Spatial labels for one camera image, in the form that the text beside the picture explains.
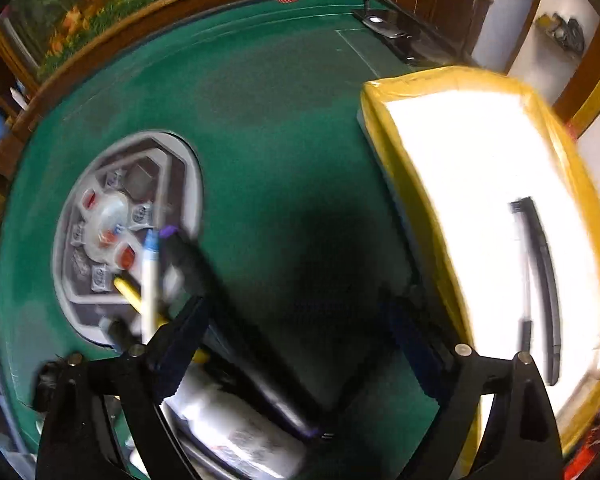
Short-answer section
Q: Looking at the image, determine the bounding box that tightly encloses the black pen purple cap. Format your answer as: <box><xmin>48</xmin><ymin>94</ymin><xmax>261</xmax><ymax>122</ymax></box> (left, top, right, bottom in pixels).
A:
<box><xmin>159</xmin><ymin>226</ymin><xmax>333</xmax><ymax>442</ymax></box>

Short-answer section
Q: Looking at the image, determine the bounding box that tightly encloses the black thick pen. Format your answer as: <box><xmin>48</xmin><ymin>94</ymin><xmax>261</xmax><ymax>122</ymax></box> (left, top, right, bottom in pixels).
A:
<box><xmin>510</xmin><ymin>197</ymin><xmax>563</xmax><ymax>386</ymax></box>

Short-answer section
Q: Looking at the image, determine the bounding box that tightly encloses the black fuzzy brush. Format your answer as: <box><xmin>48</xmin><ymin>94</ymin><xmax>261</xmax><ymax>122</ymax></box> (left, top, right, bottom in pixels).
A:
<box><xmin>32</xmin><ymin>355</ymin><xmax>76</xmax><ymax>411</ymax></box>

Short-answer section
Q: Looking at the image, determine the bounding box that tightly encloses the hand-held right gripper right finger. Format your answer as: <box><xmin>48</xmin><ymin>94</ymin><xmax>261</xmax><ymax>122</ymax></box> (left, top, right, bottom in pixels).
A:
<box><xmin>380</xmin><ymin>296</ymin><xmax>566</xmax><ymax>480</ymax></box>

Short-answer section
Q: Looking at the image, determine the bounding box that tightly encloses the grey table control panel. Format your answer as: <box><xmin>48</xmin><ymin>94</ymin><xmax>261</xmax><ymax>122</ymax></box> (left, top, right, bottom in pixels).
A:
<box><xmin>52</xmin><ymin>130</ymin><xmax>203</xmax><ymax>351</ymax></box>

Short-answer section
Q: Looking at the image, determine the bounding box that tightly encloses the white tube grey cap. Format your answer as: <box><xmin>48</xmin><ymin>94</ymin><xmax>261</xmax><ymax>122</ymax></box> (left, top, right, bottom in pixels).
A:
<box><xmin>169</xmin><ymin>364</ymin><xmax>307</xmax><ymax>479</ymax></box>

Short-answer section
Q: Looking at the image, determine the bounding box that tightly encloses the white foam tray yellow tape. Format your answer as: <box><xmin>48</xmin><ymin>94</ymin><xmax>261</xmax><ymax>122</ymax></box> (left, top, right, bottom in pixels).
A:
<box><xmin>357</xmin><ymin>65</ymin><xmax>600</xmax><ymax>461</ymax></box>

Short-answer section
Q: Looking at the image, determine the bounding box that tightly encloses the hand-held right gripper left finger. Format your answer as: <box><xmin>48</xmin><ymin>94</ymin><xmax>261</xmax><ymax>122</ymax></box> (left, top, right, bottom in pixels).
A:
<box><xmin>34</xmin><ymin>295</ymin><xmax>212</xmax><ymax>480</ymax></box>

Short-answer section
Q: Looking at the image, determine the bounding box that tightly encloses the white pen blue cap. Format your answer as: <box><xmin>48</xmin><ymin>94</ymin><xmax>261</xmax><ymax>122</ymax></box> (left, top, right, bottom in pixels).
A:
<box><xmin>140</xmin><ymin>230</ymin><xmax>162</xmax><ymax>341</ymax></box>

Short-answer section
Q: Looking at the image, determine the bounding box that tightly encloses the wooden arch gold trim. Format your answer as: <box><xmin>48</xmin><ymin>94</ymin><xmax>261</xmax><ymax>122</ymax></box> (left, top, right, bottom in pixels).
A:
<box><xmin>552</xmin><ymin>20</ymin><xmax>600</xmax><ymax>126</ymax></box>

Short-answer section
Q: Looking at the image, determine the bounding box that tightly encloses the yellow pen black grip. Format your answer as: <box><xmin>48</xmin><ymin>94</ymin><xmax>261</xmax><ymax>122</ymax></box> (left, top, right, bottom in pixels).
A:
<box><xmin>112</xmin><ymin>276</ymin><xmax>211</xmax><ymax>364</ymax></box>

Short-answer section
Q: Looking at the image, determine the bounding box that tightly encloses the flower wall mural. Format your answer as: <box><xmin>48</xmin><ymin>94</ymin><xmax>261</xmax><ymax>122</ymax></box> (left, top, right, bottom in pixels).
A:
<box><xmin>0</xmin><ymin>0</ymin><xmax>261</xmax><ymax>81</ymax></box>

